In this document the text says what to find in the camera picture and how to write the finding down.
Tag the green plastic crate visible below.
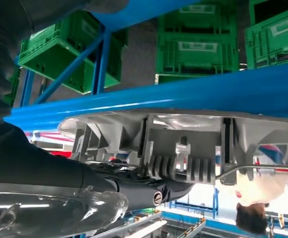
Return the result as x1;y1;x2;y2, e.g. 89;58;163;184
244;3;288;69
155;33;240;84
158;2;239;35
248;0;288;25
17;9;129;95
3;65;20;108

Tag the blue metal shelf rack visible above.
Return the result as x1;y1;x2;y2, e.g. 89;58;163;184
3;0;288;132

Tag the red barrier belt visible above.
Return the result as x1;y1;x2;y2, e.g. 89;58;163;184
24;132;74;142

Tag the person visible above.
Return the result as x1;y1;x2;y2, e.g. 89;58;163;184
234;171;288;236

